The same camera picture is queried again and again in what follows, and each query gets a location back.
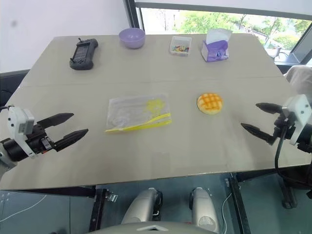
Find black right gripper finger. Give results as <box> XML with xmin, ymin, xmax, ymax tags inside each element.
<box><xmin>240</xmin><ymin>122</ymin><xmax>277</xmax><ymax>146</ymax></box>
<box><xmin>255</xmin><ymin>102</ymin><xmax>284</xmax><ymax>115</ymax></box>

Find purple bowl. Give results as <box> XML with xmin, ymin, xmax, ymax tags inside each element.
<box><xmin>118</xmin><ymin>27</ymin><xmax>146</xmax><ymax>50</ymax></box>

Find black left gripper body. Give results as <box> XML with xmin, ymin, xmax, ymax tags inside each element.
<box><xmin>25</xmin><ymin>123</ymin><xmax>58</xmax><ymax>155</ymax></box>

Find dark sofa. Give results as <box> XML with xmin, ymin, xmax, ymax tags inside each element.
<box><xmin>0</xmin><ymin>69</ymin><xmax>31</xmax><ymax>108</ymax></box>

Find clear yellow-zip plastic bag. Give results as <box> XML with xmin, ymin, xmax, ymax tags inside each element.
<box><xmin>105</xmin><ymin>93</ymin><xmax>172</xmax><ymax>134</ymax></box>

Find black window frame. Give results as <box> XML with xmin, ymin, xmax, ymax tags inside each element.
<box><xmin>123</xmin><ymin>0</ymin><xmax>312</xmax><ymax>35</ymax></box>

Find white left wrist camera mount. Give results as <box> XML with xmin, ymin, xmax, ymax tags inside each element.
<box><xmin>7</xmin><ymin>106</ymin><xmax>36</xmax><ymax>159</ymax></box>

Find grey slanted panel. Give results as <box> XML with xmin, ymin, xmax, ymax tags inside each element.
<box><xmin>291</xmin><ymin>29</ymin><xmax>312</xmax><ymax>68</ymax></box>

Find beige chair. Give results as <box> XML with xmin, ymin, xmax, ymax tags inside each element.
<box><xmin>285</xmin><ymin>65</ymin><xmax>312</xmax><ymax>96</ymax></box>

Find purple tissue pack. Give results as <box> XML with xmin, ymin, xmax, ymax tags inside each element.
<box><xmin>201</xmin><ymin>28</ymin><xmax>233</xmax><ymax>63</ymax></box>

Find yellow pineapple bun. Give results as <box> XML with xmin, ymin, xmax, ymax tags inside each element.
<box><xmin>196</xmin><ymin>92</ymin><xmax>224</xmax><ymax>115</ymax></box>

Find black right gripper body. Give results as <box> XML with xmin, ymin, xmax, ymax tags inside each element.
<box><xmin>273</xmin><ymin>107</ymin><xmax>297</xmax><ymax>140</ymax></box>

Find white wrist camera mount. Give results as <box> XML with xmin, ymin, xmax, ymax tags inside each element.
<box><xmin>7</xmin><ymin>106</ymin><xmax>36</xmax><ymax>159</ymax></box>
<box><xmin>281</xmin><ymin>94</ymin><xmax>312</xmax><ymax>146</ymax></box>

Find clear box of colourful pins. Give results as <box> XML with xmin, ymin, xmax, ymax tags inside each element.
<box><xmin>169</xmin><ymin>36</ymin><xmax>193</xmax><ymax>57</ymax></box>

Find silver robot leg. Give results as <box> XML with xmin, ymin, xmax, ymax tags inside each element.
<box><xmin>121</xmin><ymin>187</ymin><xmax>163</xmax><ymax>225</ymax></box>
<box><xmin>189</xmin><ymin>187</ymin><xmax>220</xmax><ymax>234</ymax></box>

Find silver left robot leg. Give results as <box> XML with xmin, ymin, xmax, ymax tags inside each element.
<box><xmin>121</xmin><ymin>187</ymin><xmax>163</xmax><ymax>225</ymax></box>

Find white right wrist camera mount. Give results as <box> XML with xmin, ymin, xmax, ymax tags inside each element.
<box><xmin>281</xmin><ymin>94</ymin><xmax>312</xmax><ymax>146</ymax></box>

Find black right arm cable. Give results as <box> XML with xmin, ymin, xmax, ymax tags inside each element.
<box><xmin>274</xmin><ymin>126</ymin><xmax>312</xmax><ymax>189</ymax></box>

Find black handheld controller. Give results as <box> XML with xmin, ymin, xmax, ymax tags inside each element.
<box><xmin>69</xmin><ymin>37</ymin><xmax>99</xmax><ymax>71</ymax></box>

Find white floor cable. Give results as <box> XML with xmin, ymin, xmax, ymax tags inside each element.
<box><xmin>0</xmin><ymin>194</ymin><xmax>47</xmax><ymax>220</ymax></box>
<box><xmin>220</xmin><ymin>192</ymin><xmax>235</xmax><ymax>234</ymax></box>

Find grey robot torso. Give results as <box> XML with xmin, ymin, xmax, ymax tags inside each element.
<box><xmin>87</xmin><ymin>220</ymin><xmax>220</xmax><ymax>234</ymax></box>

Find silver right robot leg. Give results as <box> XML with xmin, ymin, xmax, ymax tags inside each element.
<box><xmin>189</xmin><ymin>187</ymin><xmax>220</xmax><ymax>234</ymax></box>

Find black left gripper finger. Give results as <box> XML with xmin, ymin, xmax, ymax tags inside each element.
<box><xmin>52</xmin><ymin>128</ymin><xmax>89</xmax><ymax>152</ymax></box>
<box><xmin>36</xmin><ymin>113</ymin><xmax>75</xmax><ymax>129</ymax></box>

